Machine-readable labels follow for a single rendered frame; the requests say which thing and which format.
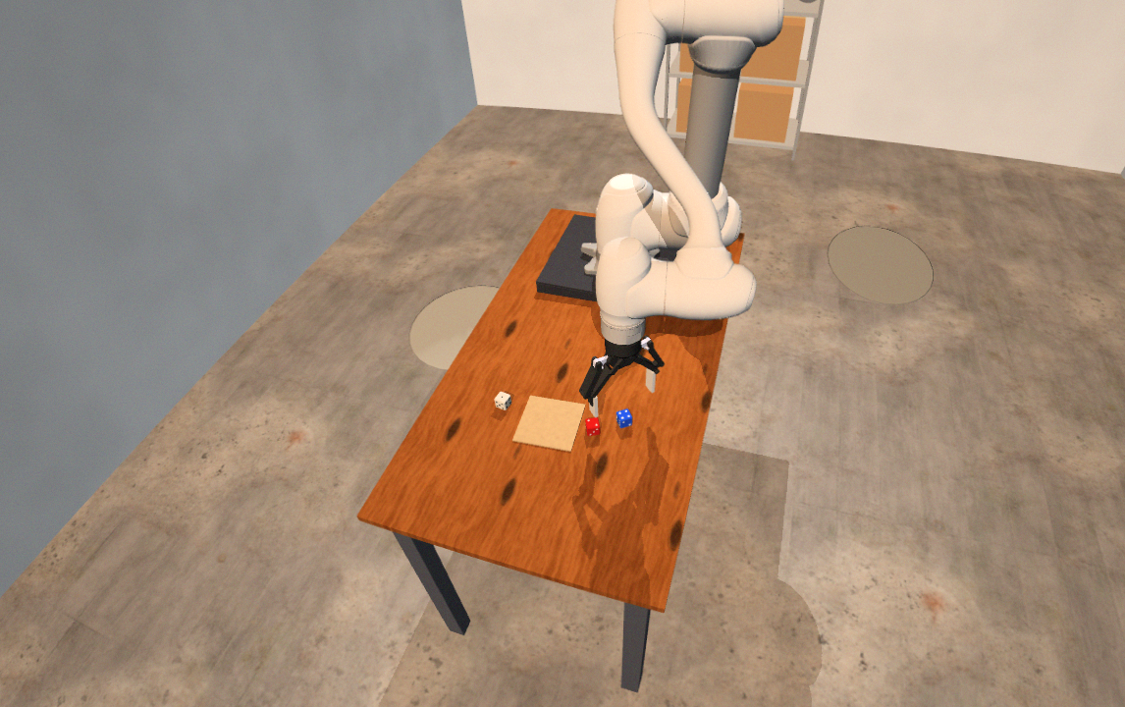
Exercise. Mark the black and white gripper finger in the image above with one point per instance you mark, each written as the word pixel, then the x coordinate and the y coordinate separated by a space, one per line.
pixel 597 376
pixel 651 366

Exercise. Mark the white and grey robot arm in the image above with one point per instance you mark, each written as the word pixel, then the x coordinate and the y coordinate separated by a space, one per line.
pixel 703 282

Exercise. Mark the beige square mat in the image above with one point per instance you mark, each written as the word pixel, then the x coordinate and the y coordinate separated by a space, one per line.
pixel 549 423

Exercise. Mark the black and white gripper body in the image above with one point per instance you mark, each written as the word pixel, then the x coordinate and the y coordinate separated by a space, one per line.
pixel 613 351

